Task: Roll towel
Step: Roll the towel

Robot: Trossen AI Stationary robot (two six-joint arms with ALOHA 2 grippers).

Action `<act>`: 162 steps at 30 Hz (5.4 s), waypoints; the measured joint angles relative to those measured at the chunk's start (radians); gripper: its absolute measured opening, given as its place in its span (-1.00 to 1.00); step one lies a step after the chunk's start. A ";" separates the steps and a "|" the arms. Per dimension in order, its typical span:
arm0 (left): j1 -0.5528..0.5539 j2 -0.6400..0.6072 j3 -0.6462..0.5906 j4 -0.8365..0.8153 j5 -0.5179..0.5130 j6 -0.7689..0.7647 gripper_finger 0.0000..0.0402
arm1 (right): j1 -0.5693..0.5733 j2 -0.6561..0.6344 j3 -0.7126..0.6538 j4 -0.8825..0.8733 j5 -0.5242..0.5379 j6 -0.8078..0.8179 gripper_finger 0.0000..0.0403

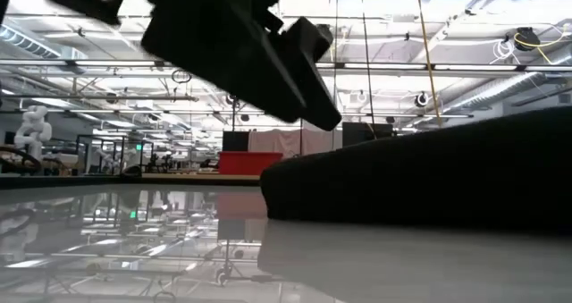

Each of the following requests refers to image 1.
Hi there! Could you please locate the black towel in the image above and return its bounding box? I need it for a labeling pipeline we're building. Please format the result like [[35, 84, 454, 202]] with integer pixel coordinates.
[[259, 105, 572, 233]]

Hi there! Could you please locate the black monitor on stand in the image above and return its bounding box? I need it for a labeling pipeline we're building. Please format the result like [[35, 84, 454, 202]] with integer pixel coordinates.
[[341, 122, 395, 148]]

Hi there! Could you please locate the beige hanging cloth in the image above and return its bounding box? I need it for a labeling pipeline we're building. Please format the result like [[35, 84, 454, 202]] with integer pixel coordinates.
[[248, 128, 344, 159]]

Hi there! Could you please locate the black square panel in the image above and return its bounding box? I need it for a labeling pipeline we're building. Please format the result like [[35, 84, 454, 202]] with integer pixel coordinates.
[[222, 130, 250, 153]]

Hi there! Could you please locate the red bin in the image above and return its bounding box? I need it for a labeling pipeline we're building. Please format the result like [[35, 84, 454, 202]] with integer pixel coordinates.
[[217, 150, 284, 176]]

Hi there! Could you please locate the black hanging cable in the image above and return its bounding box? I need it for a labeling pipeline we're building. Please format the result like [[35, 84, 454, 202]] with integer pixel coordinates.
[[359, 0, 377, 139]]

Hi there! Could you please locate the yellow hanging cable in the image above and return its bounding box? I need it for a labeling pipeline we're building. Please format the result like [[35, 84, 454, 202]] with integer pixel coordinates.
[[414, 0, 444, 129]]

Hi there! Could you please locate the silver ventilation duct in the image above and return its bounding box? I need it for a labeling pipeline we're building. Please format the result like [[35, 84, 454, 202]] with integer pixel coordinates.
[[0, 23, 62, 59], [440, 47, 572, 113]]

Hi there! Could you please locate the black ceiling cable reel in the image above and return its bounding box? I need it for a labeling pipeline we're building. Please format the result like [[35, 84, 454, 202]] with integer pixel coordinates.
[[512, 25, 541, 53]]

